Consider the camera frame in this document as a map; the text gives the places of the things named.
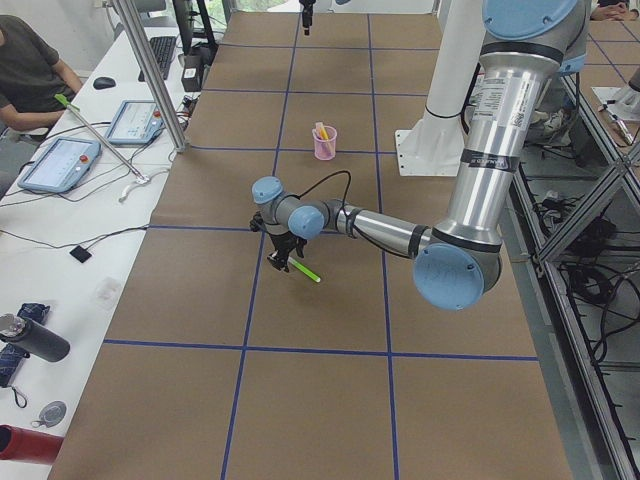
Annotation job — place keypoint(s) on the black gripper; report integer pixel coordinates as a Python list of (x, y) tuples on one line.
[(281, 243), (306, 15)]

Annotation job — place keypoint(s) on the green highlighter pen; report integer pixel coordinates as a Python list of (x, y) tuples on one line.
[(305, 270)]

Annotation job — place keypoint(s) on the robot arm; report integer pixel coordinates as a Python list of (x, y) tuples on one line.
[(495, 60)]

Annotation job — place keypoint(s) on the pink mesh pen holder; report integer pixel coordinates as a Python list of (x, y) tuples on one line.
[(319, 150)]

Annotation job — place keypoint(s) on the black computer monitor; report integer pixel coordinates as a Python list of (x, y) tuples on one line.
[(194, 26)]

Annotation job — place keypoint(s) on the black keyboard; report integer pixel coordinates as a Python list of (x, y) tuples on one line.
[(163, 48)]

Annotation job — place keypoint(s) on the far teach pendant tablet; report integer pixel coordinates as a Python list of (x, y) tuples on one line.
[(136, 122)]

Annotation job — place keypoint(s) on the teach pendant tablet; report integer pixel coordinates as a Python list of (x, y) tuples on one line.
[(61, 166), (136, 122)]

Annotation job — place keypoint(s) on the black computer mouse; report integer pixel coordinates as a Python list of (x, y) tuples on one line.
[(103, 82)]

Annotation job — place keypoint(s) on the near teach pendant tablet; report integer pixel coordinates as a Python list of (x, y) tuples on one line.
[(61, 166)]

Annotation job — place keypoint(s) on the metal rod with green tip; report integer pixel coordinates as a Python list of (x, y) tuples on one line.
[(140, 178)]

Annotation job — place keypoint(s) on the black water bottle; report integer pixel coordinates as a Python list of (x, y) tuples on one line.
[(34, 338)]

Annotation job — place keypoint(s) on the seated person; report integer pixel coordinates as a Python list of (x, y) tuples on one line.
[(32, 75)]

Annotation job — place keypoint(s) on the round grey tag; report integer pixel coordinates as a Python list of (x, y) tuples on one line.
[(50, 415)]

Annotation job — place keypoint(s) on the blue folded umbrella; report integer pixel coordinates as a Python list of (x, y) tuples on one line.
[(11, 355)]

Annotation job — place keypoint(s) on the red bottle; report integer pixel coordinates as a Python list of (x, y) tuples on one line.
[(30, 446)]

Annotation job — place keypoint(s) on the aluminium frame post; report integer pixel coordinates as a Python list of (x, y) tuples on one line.
[(129, 17)]

